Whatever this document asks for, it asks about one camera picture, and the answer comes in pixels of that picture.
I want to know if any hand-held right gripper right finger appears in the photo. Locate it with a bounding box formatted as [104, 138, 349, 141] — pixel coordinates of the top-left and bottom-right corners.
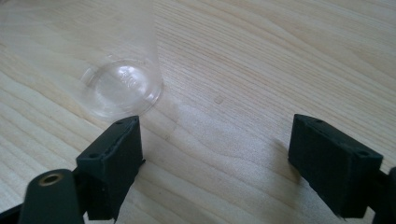
[288, 113, 385, 219]

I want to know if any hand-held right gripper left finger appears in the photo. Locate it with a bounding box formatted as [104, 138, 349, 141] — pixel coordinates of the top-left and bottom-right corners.
[76, 115, 147, 222]

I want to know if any clear plastic cup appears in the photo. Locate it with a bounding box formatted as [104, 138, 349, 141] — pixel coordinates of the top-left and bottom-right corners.
[64, 0, 164, 120]

